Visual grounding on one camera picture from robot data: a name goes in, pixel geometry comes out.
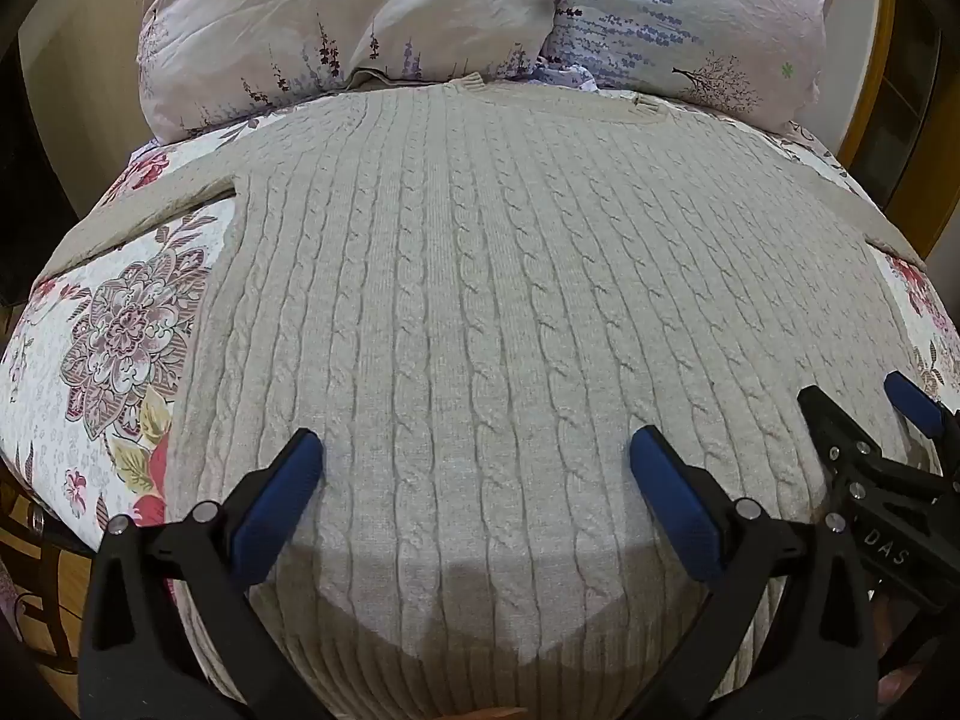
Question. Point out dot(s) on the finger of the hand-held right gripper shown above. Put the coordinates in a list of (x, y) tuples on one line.
[(913, 401), (825, 424)]

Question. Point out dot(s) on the blue floral pillow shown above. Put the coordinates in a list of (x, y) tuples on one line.
[(675, 15)]

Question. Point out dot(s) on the pink floral pillow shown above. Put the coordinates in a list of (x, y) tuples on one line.
[(337, 15)]

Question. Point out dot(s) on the floral quilted bedspread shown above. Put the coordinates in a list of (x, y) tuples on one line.
[(112, 330)]

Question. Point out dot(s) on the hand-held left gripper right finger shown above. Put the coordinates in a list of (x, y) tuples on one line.
[(675, 499)]

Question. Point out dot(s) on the wooden bed frame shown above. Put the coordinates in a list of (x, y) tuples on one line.
[(45, 600)]

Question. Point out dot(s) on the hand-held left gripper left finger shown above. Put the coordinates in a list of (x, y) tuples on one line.
[(281, 495)]

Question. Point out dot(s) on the wooden cabinet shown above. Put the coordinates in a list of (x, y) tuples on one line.
[(874, 90)]

